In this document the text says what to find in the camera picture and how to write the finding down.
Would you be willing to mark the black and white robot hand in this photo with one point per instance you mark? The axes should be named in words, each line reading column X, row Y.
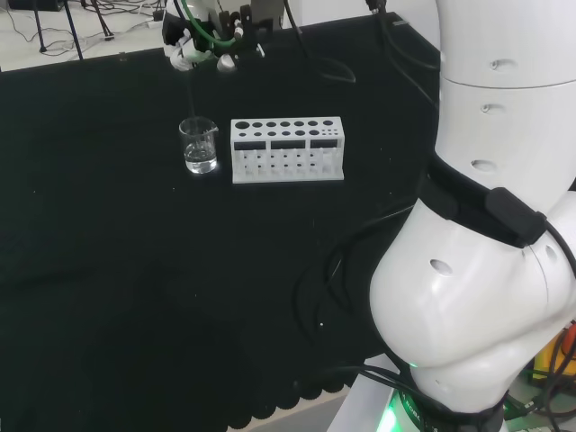
column 245, row 27

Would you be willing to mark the clear glass rod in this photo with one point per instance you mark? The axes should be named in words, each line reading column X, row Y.
column 191, row 96

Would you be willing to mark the white test tube rack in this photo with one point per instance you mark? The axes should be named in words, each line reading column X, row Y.
column 285, row 150

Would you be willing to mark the clear glass beaker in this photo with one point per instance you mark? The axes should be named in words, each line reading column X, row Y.
column 199, row 150

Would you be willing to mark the black tripod leg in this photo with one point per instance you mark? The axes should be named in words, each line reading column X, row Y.
column 39, row 27
column 74, row 31
column 105, row 22

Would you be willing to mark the black bench cloth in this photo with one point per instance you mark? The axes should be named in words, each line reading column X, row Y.
column 112, row 234

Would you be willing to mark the yellow stop button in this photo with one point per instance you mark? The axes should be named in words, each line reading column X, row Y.
column 551, row 355

